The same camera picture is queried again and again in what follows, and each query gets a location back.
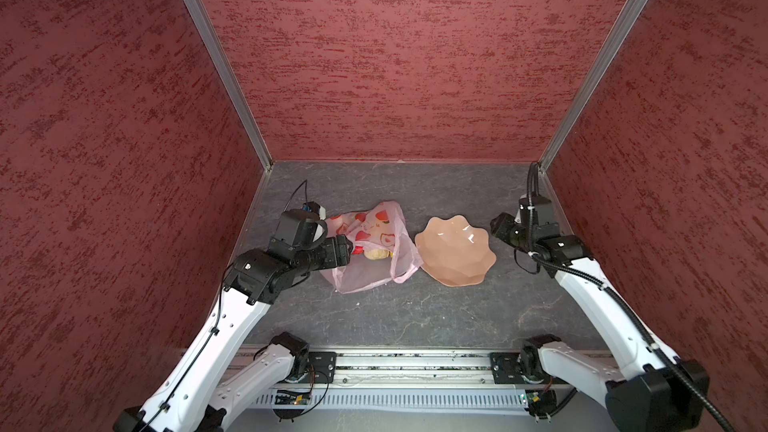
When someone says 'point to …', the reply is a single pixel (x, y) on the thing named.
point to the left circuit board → (291, 399)
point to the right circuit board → (541, 402)
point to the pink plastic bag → (382, 227)
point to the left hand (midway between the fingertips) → (337, 255)
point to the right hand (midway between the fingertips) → (493, 231)
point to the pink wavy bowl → (454, 252)
